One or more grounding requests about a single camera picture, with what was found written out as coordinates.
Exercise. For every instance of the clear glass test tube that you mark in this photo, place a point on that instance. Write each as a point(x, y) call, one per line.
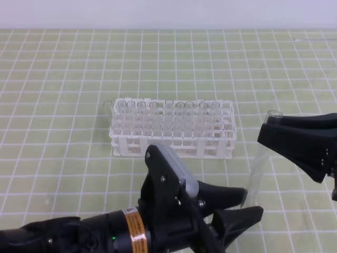
point(259, 163)

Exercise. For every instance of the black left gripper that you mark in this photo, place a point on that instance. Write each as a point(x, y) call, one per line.
point(176, 221)

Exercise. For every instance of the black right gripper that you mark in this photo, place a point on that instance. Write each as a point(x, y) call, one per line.
point(307, 141)

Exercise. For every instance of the green grid tablecloth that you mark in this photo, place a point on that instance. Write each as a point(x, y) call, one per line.
point(56, 156)

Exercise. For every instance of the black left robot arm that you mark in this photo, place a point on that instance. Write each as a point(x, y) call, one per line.
point(117, 231)

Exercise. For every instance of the white plastic test tube rack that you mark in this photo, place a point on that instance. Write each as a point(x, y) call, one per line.
point(134, 144)

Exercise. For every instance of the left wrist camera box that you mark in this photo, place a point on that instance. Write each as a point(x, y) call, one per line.
point(171, 163)

